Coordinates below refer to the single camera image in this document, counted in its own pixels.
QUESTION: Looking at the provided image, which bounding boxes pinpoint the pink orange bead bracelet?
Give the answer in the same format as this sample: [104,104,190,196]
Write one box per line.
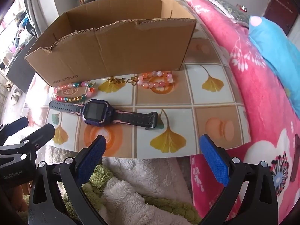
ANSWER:
[136,71,175,90]

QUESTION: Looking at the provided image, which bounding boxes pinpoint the dark red door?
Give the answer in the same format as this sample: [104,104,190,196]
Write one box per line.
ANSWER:
[264,0,299,37]

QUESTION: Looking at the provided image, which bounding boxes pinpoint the pink floral blanket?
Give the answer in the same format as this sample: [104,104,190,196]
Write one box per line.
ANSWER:
[184,0,300,225]

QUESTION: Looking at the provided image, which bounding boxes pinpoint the hanging clothes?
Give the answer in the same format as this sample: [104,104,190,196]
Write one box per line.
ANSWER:
[13,12,38,43]

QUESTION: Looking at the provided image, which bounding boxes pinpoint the white curtain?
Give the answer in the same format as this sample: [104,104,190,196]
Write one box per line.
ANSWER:
[22,0,58,37]

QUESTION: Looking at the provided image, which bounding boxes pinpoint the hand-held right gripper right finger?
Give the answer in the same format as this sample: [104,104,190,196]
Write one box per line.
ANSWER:
[199,134,279,225]

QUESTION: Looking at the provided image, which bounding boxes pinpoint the brown cardboard box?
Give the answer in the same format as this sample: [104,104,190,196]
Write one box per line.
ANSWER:
[25,0,197,87]

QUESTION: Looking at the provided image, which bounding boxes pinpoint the multicolour bead bracelet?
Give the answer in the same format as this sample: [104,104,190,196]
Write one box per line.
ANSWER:
[54,81,96,103]

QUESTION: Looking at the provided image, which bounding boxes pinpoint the dark cabinet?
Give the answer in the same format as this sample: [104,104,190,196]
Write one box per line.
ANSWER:
[6,36,39,94]

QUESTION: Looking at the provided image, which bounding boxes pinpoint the purple black smartwatch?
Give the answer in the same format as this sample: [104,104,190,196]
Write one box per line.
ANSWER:
[49,99,158,130]

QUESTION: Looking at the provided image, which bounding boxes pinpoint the grey patterned blanket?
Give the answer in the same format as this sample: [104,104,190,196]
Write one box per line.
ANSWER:
[206,0,252,27]

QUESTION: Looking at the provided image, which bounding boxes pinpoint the blue pillow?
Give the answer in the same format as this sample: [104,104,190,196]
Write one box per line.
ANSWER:
[248,16,300,113]

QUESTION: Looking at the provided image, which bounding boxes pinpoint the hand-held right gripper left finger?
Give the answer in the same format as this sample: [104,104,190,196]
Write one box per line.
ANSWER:
[28,135,107,225]

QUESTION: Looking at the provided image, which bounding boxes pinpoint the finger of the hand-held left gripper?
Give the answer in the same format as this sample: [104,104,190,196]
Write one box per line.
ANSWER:
[0,123,56,161]
[0,117,29,144]

